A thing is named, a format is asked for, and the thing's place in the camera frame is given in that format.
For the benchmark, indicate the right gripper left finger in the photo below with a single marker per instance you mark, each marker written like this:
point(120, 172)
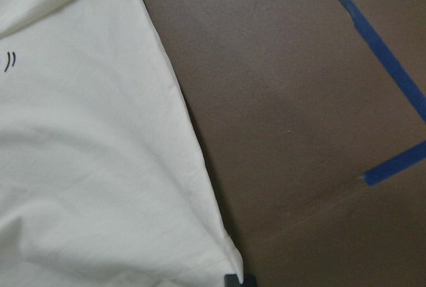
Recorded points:
point(231, 280)

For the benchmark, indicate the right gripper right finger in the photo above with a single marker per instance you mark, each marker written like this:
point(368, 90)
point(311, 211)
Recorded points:
point(249, 281)

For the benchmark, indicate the cream long-sleeve printed shirt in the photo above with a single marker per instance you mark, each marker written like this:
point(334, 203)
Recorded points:
point(103, 182)

